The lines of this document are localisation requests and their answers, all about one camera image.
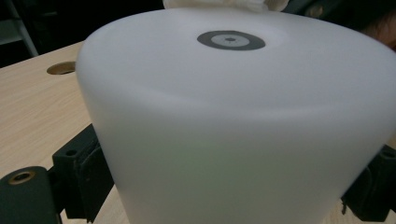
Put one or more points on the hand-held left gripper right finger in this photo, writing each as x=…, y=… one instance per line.
x=375, y=189

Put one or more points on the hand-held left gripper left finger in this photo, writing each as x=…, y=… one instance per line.
x=82, y=177

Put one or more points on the white metal stand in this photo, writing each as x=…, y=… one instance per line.
x=18, y=28

